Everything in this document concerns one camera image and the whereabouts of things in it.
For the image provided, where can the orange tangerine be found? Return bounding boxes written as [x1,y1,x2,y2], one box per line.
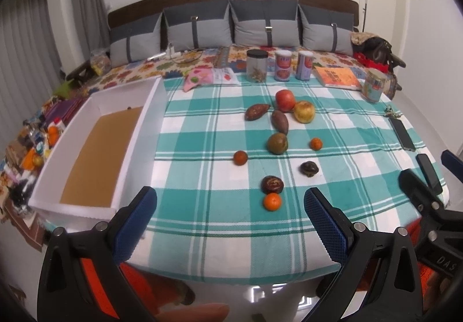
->
[262,193,282,211]

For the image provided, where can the dark mangosteen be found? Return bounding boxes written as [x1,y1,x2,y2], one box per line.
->
[260,175,284,194]
[299,160,319,178]

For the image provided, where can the purple sweet potato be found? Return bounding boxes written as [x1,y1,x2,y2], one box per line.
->
[245,103,271,121]
[271,109,289,135]

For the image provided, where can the yellow apple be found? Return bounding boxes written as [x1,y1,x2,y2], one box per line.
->
[293,101,315,124]

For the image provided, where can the black phone near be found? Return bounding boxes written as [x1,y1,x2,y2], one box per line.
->
[416,153,443,195]

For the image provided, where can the black phone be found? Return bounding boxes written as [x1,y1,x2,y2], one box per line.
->
[388,116,416,152]
[416,153,443,195]

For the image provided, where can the black phone far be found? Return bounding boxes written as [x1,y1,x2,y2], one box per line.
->
[388,116,416,152]

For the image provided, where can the white box with cardboard bottom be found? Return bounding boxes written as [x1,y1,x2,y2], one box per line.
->
[28,76,167,231]

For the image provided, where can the keys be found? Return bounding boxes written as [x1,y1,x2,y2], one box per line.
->
[385,105,401,119]

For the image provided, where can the small orange right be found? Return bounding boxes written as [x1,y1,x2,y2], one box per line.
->
[309,138,323,151]

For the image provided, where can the small orange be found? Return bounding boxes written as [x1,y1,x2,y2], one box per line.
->
[309,138,323,151]
[233,150,248,166]

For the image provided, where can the green brown round fruit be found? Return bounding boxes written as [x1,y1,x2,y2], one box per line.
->
[266,132,288,155]

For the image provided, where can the small orange left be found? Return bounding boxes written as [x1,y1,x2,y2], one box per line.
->
[233,150,248,166]

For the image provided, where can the teal checkered tablecloth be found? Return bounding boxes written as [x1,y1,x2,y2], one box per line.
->
[130,78,428,284]

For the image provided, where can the fruit plate on side table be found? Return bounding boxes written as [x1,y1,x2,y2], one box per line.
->
[18,116,66,171]

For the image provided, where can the black bag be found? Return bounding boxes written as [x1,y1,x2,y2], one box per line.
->
[351,32,407,74]

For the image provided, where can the red apple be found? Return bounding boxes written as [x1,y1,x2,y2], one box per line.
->
[275,89,296,113]

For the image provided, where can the orange book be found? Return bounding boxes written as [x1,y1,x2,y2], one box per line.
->
[313,66,362,91]

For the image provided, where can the right red can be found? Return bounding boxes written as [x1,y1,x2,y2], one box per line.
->
[295,51,314,81]

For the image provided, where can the red can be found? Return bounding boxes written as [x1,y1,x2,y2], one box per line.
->
[274,50,292,82]
[295,51,314,81]

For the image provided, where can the pink snack packet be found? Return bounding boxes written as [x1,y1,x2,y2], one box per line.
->
[183,68,214,92]

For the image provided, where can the left red can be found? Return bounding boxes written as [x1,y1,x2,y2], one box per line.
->
[274,50,292,82]

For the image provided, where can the white strawberry packet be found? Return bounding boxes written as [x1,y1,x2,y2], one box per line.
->
[212,67,240,85]

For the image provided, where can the grey curtain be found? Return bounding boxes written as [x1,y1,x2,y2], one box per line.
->
[1,0,110,147]

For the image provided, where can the leftmost grey cushion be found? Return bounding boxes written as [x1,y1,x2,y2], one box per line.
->
[110,13,162,68]

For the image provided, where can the grey cushion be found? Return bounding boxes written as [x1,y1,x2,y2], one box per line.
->
[299,4,354,56]
[110,13,162,68]
[163,0,232,52]
[230,0,300,47]

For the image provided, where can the rightmost grey cushion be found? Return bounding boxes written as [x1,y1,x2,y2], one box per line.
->
[299,4,354,56]

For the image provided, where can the glass jar black lid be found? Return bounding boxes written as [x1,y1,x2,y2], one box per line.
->
[247,49,268,83]

